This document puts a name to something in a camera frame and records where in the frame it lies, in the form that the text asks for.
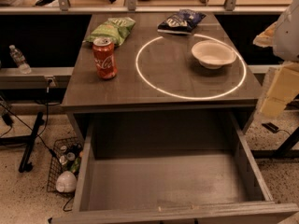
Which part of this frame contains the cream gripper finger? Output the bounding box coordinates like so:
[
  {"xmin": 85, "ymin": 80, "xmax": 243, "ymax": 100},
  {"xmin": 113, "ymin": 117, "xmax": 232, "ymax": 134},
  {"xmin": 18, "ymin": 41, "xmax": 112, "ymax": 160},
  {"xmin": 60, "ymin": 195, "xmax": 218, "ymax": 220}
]
[
  {"xmin": 253, "ymin": 22, "xmax": 277, "ymax": 48},
  {"xmin": 259, "ymin": 63, "xmax": 299, "ymax": 118}
]

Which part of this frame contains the red coke can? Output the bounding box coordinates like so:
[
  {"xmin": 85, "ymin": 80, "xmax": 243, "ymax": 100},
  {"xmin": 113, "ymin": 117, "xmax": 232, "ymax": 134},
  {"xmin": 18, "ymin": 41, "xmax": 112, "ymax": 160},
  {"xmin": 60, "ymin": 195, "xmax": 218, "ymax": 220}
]
[{"xmin": 93, "ymin": 37, "xmax": 117, "ymax": 80}]

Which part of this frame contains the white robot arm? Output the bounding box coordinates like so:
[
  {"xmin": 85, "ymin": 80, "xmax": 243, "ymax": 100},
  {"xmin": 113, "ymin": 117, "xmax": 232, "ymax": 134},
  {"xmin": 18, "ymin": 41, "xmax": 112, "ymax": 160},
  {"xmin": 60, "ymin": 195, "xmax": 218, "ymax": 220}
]
[{"xmin": 253, "ymin": 0, "xmax": 299, "ymax": 118}]

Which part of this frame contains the open grey top drawer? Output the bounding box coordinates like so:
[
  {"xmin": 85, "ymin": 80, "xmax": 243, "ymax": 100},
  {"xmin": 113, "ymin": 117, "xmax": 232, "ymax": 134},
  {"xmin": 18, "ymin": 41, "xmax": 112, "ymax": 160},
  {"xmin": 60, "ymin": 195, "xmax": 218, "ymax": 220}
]
[{"xmin": 52, "ymin": 110, "xmax": 298, "ymax": 224}]

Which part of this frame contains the black power adapter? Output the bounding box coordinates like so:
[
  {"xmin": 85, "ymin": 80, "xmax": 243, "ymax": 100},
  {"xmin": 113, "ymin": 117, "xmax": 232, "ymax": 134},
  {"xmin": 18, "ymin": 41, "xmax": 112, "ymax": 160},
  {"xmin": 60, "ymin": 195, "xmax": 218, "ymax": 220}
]
[{"xmin": 263, "ymin": 122, "xmax": 279, "ymax": 133}]

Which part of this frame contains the white paper bowl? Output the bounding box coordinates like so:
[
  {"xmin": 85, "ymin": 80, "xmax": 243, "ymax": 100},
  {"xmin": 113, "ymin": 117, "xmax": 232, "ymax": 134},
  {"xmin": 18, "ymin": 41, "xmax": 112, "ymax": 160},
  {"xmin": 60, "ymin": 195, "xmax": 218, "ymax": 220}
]
[{"xmin": 192, "ymin": 40, "xmax": 236, "ymax": 70}]

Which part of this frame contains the blue chip bag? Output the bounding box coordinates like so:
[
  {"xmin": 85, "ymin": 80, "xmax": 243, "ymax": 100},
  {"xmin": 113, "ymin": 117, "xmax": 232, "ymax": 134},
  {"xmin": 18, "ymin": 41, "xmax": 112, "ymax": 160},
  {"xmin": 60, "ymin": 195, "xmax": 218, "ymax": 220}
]
[{"xmin": 157, "ymin": 9, "xmax": 206, "ymax": 35}]

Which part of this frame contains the green chip bag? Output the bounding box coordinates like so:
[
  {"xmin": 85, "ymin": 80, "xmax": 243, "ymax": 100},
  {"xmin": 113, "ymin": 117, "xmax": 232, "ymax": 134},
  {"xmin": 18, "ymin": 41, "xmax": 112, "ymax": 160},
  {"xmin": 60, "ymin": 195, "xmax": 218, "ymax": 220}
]
[{"xmin": 84, "ymin": 17, "xmax": 135, "ymax": 47}]

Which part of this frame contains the green bottle in basket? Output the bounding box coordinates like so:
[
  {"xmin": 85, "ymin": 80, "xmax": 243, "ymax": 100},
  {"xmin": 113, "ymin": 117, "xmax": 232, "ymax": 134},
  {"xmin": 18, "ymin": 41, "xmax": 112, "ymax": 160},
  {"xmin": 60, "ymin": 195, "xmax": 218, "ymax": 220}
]
[{"xmin": 70, "ymin": 157, "xmax": 81, "ymax": 174}]

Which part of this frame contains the white round object in basket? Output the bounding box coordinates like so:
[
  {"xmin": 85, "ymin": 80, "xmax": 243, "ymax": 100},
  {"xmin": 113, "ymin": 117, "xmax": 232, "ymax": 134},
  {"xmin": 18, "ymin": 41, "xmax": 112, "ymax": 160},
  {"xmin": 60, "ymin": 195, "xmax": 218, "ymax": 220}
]
[{"xmin": 55, "ymin": 171, "xmax": 77, "ymax": 193}]

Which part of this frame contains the clear plastic water bottle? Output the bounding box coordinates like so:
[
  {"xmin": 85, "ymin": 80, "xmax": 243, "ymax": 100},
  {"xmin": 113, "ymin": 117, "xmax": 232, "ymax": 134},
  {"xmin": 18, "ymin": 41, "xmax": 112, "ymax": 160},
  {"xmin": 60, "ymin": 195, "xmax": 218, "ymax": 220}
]
[{"xmin": 9, "ymin": 45, "xmax": 31, "ymax": 74}]

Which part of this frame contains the black stand leg left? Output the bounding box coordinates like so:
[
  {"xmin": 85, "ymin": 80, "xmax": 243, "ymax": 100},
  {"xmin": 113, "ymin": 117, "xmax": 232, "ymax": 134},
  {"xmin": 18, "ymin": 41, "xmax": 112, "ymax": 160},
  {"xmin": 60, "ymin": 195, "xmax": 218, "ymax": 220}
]
[{"xmin": 19, "ymin": 112, "xmax": 44, "ymax": 173}]

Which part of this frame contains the black wire basket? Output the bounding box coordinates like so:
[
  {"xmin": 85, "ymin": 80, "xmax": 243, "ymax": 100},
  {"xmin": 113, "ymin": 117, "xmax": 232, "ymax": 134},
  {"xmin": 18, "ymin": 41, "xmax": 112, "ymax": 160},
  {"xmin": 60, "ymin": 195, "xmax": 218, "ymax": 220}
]
[{"xmin": 46, "ymin": 136, "xmax": 84, "ymax": 198}]

